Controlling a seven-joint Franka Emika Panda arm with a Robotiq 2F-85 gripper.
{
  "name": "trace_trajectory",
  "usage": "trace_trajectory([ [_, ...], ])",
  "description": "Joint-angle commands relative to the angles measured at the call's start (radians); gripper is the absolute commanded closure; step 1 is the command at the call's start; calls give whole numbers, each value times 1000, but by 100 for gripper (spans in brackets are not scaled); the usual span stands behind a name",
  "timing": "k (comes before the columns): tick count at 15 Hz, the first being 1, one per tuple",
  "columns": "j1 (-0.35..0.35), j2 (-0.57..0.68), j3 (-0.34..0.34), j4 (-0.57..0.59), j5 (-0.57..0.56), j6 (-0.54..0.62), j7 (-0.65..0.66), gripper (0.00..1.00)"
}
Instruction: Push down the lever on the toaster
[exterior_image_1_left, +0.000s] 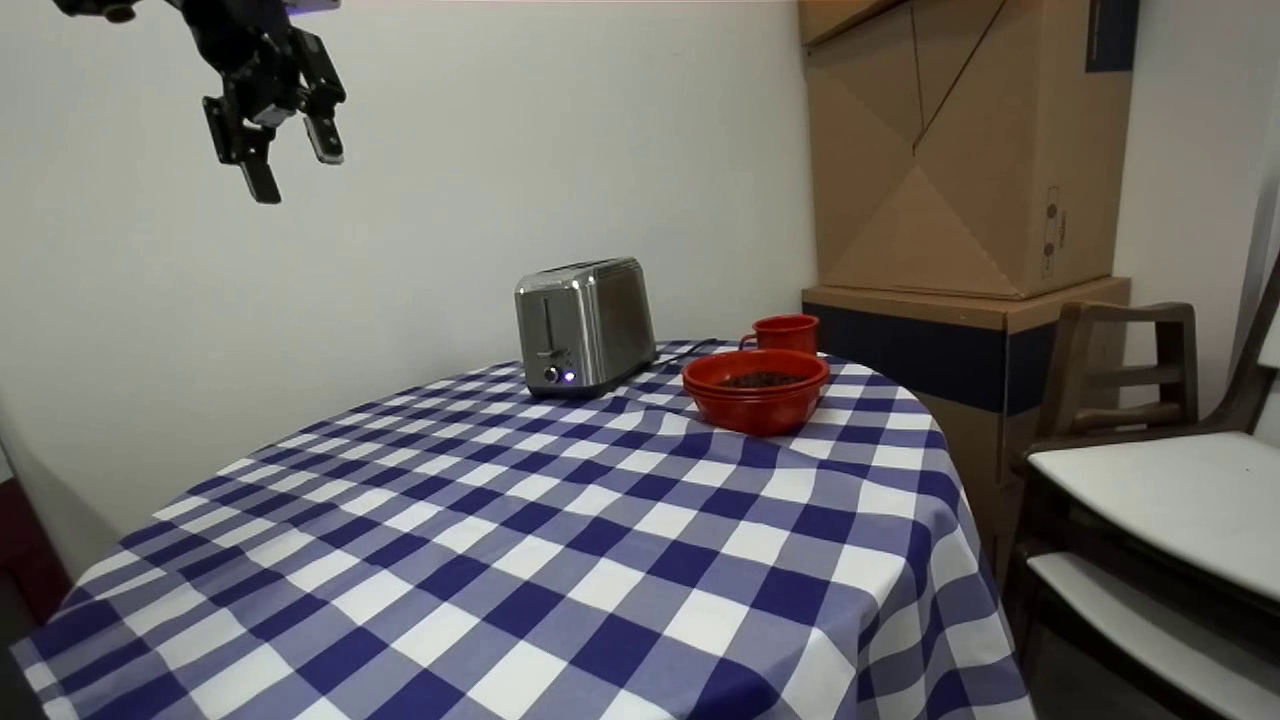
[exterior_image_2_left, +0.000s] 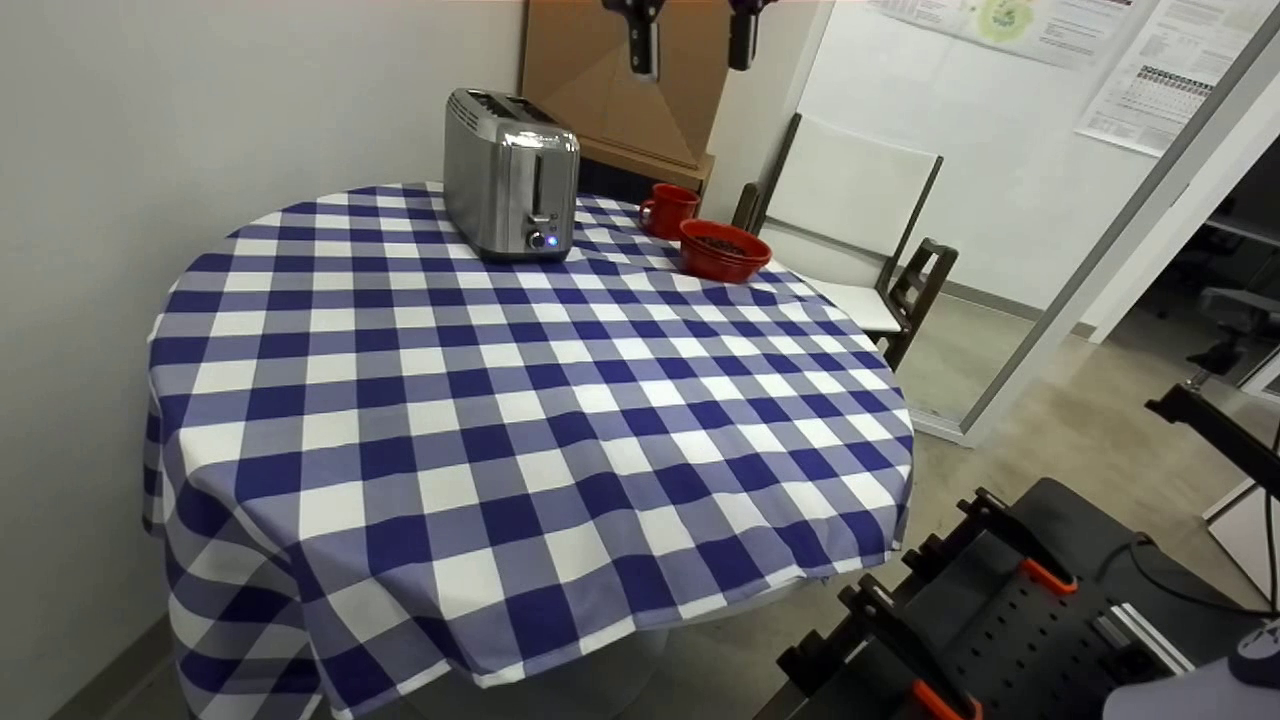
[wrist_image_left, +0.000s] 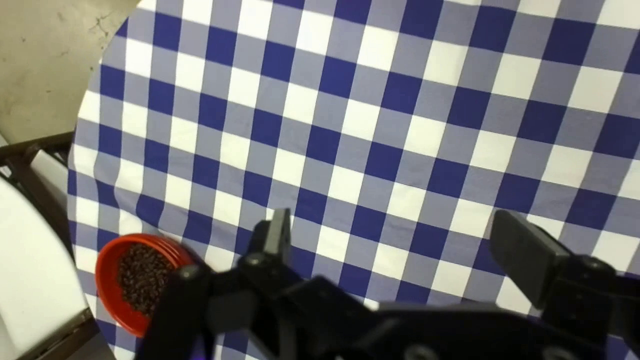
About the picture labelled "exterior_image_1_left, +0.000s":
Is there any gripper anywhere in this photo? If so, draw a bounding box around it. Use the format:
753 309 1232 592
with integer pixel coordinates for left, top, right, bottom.
180 0 348 206

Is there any silver toaster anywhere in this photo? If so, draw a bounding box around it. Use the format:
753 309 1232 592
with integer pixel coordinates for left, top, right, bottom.
514 257 659 400

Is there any blue white checkered tablecloth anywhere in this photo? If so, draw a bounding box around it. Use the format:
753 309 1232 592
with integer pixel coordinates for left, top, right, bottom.
10 339 1037 720

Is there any red cup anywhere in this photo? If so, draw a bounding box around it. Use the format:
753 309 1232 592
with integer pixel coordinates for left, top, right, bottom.
739 314 822 358

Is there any red bowl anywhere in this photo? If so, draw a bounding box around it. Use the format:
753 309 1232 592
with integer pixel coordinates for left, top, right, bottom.
681 348 832 439

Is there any stack of cardboard boxes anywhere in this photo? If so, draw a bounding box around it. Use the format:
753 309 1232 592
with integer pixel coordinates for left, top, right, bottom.
797 0 1142 601

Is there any stack of wooden chairs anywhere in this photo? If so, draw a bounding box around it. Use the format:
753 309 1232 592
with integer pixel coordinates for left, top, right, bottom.
1003 250 1280 720

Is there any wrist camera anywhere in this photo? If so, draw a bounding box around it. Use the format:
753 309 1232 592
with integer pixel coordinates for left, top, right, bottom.
52 0 141 24

